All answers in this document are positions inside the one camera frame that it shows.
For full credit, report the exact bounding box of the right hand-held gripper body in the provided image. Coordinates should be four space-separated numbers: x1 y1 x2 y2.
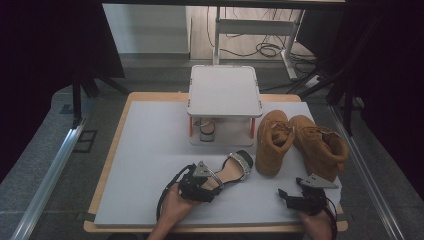
285 173 339 216

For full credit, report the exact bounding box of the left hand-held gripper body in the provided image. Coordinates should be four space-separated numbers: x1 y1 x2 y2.
178 160 218 203

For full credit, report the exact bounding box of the silver strap heeled sandal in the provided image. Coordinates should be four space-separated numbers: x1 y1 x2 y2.
199 149 255 198
193 117 217 143

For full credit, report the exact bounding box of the tan suede boot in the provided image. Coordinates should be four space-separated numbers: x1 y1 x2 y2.
254 109 296 178
288 114 350 183

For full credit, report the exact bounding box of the white two-tier shoe rack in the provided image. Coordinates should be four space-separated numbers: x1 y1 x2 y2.
186 64 264 148

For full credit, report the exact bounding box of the person's right hand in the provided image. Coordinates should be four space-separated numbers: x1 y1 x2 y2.
298 208 335 240

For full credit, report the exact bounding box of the person's left hand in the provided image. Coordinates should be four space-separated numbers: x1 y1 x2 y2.
159 183 201 233

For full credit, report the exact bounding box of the white table mat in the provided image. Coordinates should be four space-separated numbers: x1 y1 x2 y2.
93 100 344 228

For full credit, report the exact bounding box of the black tripod stand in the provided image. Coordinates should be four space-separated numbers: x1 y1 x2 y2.
297 16 384 136
70 66 130 129

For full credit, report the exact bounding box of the white power strip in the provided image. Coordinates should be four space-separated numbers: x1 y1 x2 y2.
304 74 323 89

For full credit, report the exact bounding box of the white desk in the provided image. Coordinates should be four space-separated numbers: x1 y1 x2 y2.
212 6 306 80

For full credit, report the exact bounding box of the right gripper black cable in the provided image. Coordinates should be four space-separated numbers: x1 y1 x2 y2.
321 195 340 240

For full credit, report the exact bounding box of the aluminium frame rail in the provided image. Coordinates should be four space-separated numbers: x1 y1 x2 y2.
329 103 406 240
11 99 96 240

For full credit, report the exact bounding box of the coiled black floor cable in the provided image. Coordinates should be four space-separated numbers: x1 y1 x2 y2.
254 41 285 59

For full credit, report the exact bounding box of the black hanging cable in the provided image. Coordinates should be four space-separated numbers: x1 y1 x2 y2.
205 6 258 58

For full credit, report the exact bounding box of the black frame bar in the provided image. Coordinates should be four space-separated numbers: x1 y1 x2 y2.
101 0 348 10

